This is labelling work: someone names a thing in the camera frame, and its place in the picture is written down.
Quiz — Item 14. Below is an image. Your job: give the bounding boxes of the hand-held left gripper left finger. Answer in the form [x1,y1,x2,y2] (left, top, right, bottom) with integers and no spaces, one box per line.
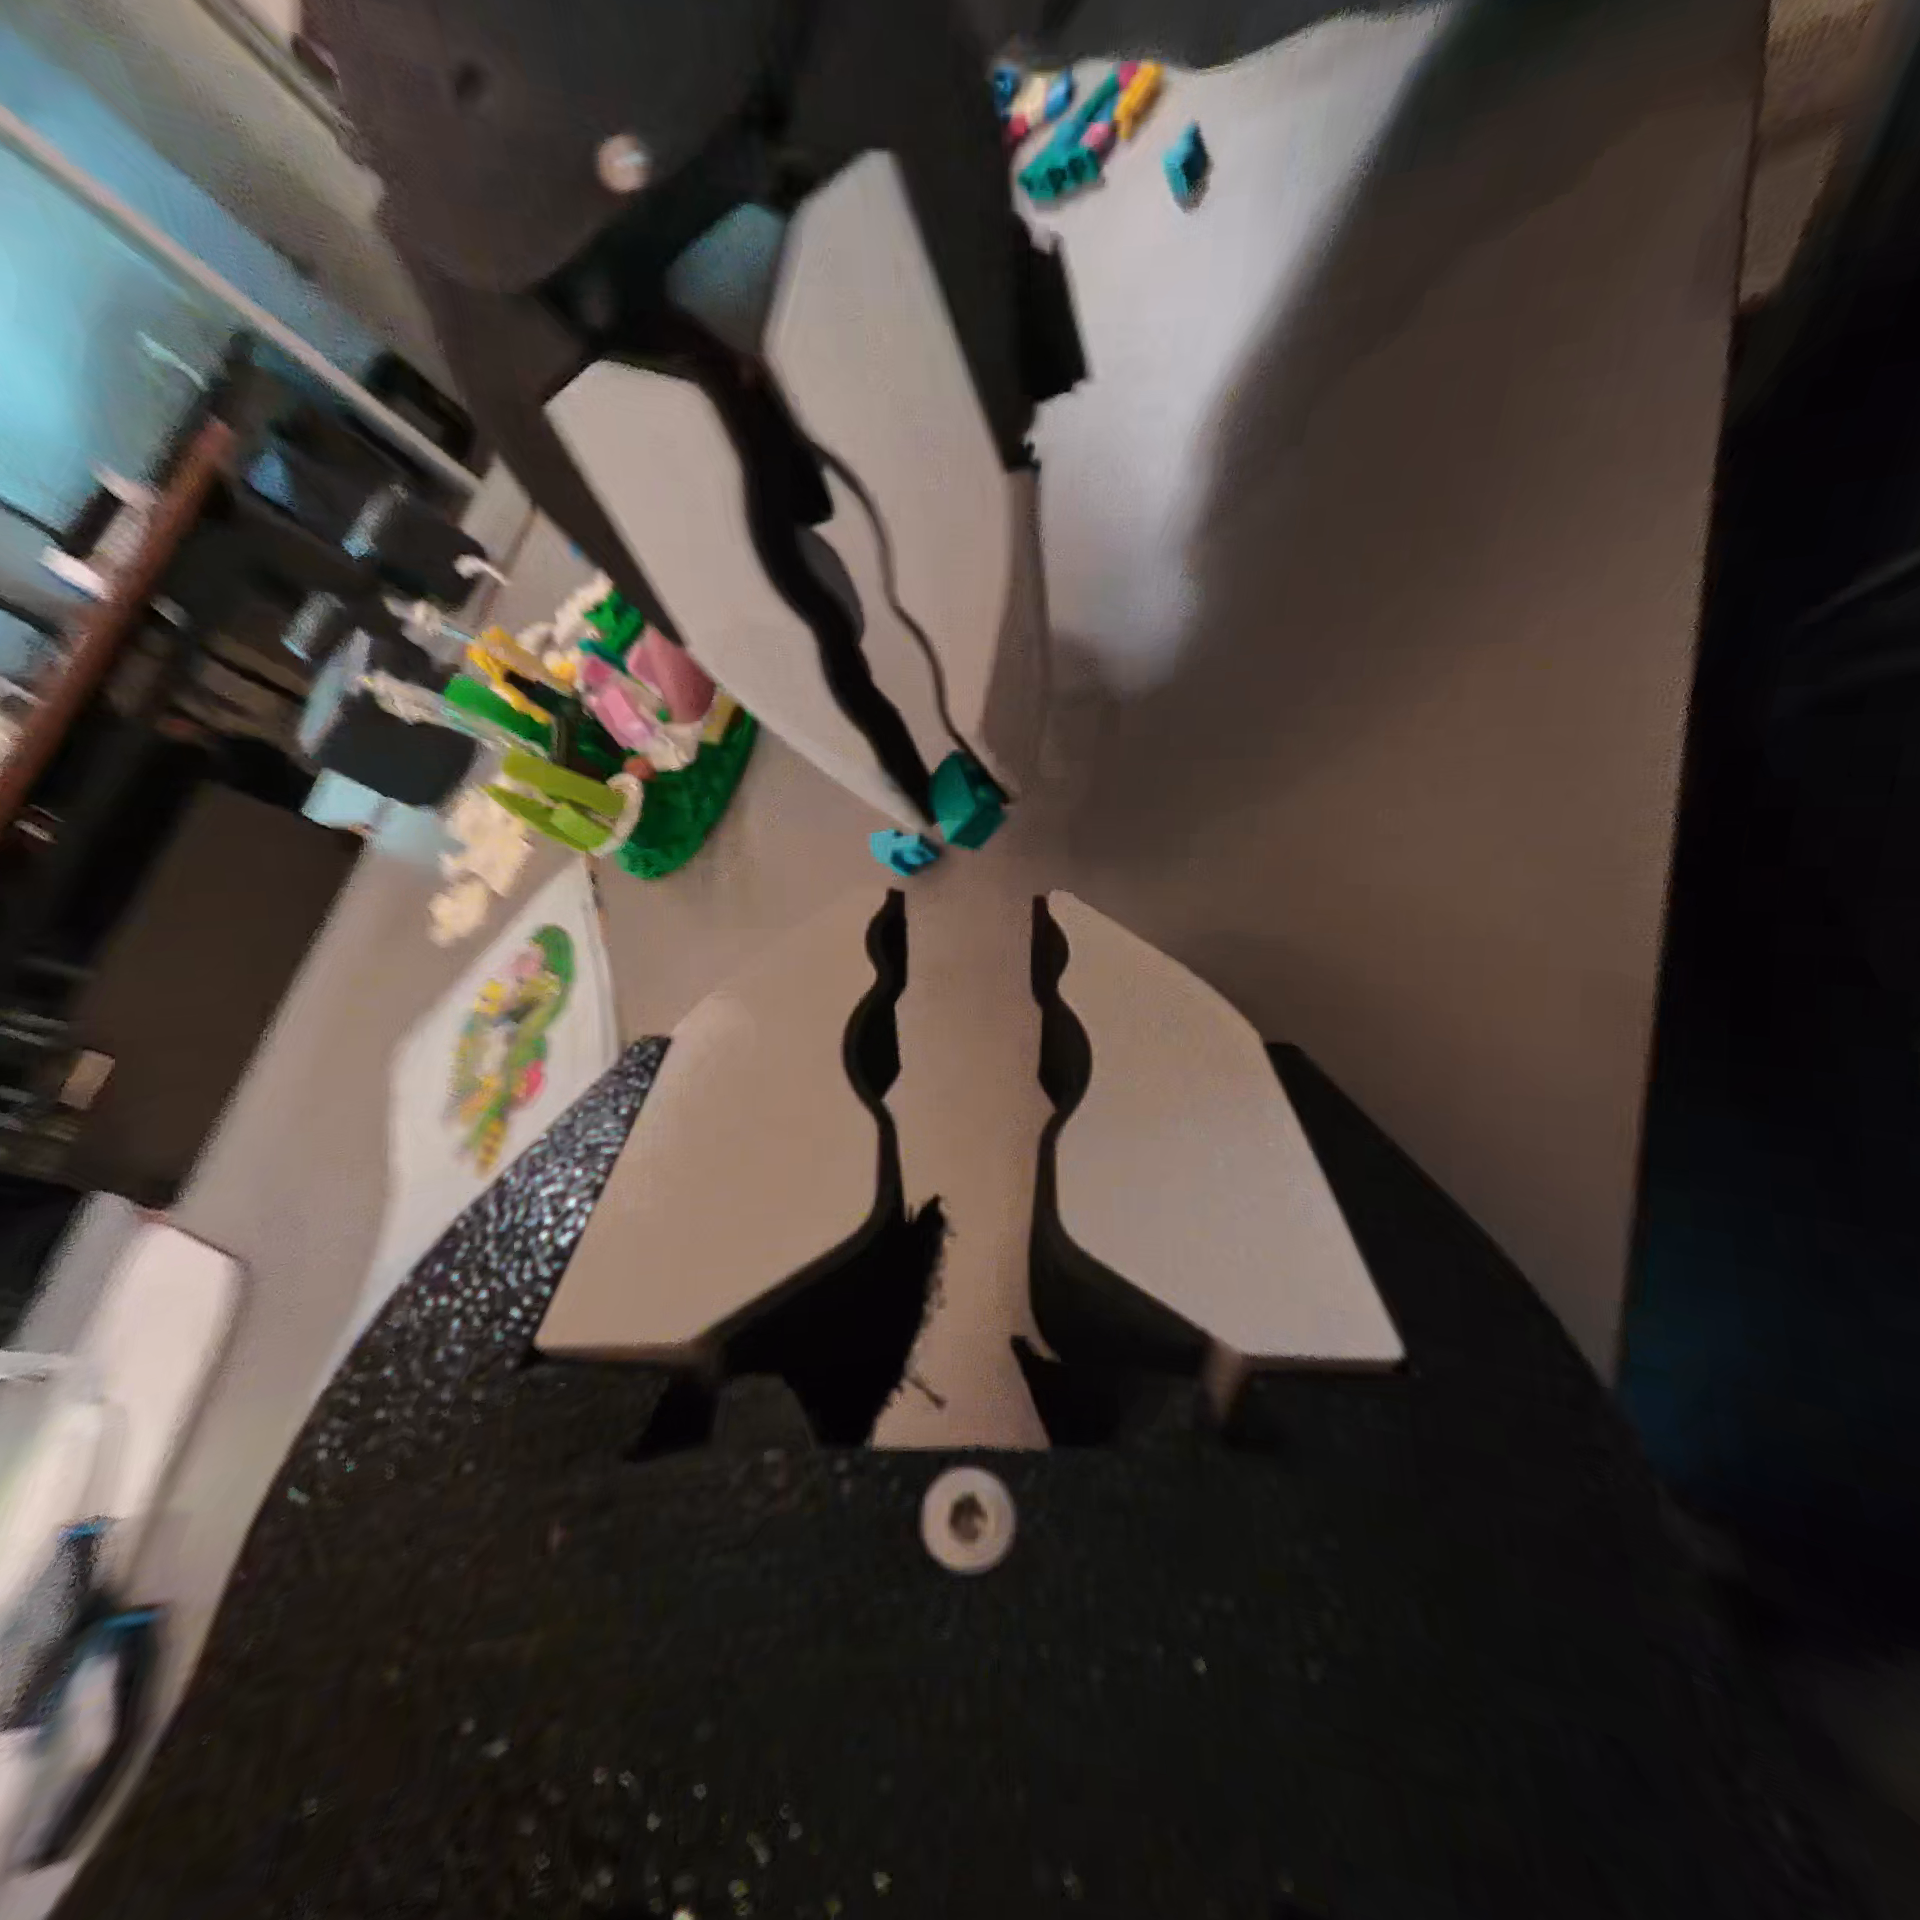
[532,889,950,1449]

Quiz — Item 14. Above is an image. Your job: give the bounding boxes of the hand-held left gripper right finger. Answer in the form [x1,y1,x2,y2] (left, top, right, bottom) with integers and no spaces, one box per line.
[1008,892,1407,1449]

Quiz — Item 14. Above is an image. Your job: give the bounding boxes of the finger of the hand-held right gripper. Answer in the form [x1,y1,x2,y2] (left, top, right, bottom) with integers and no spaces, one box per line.
[761,147,1039,800]
[543,356,938,826]

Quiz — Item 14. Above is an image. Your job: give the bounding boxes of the teal toy brick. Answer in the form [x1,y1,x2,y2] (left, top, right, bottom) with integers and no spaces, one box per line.
[926,751,1009,851]

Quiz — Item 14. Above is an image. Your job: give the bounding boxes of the grey desk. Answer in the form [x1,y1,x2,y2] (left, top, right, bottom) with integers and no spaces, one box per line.
[0,0,1772,1920]

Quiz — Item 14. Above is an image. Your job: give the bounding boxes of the wooden background desk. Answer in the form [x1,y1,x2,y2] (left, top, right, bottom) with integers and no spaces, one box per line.
[0,417,242,841]

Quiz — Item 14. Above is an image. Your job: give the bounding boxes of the white desk lamp wooden head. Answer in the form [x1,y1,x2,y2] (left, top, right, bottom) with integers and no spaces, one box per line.
[0,1192,249,1593]

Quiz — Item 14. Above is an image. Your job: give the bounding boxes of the dark grey power station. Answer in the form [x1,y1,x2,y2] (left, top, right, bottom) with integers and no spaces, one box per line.
[322,481,496,609]

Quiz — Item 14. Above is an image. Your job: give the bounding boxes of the brick instruction booklet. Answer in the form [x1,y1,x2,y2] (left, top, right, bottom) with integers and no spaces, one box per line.
[351,863,624,1315]

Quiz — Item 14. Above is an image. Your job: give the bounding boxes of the green lego flower model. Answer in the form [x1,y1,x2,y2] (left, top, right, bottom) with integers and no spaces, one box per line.
[440,575,761,882]

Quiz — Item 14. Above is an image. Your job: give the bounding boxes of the pile of colourful bricks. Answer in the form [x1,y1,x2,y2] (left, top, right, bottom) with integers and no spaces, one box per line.
[989,58,1214,208]

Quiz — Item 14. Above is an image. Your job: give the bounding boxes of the black battery packs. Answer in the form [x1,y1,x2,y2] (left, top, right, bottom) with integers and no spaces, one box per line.
[298,621,488,819]

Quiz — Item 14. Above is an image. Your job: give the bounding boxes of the pile of white bricks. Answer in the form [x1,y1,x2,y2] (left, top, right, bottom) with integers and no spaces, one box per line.
[423,786,536,946]

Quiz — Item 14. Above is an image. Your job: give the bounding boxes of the black battery blue trim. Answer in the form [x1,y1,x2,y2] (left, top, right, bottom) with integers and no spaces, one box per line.
[22,1516,128,1682]
[16,1605,167,1871]

